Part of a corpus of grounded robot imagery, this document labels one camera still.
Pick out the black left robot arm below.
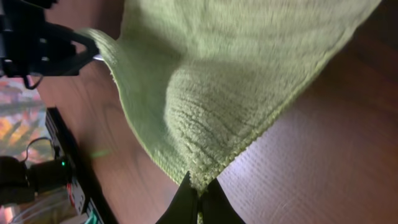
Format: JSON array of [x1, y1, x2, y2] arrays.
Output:
[[1, 0, 100, 205]]

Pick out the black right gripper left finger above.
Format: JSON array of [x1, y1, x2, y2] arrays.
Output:
[[156, 172, 198, 224]]

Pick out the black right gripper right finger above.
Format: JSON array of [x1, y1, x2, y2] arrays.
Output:
[[199, 179, 245, 224]]

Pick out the light green cloth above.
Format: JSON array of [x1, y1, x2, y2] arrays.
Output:
[[81, 0, 379, 191]]

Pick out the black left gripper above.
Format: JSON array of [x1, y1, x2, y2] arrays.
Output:
[[1, 0, 99, 78]]

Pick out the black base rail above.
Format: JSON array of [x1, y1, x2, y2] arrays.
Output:
[[45, 108, 118, 224]]

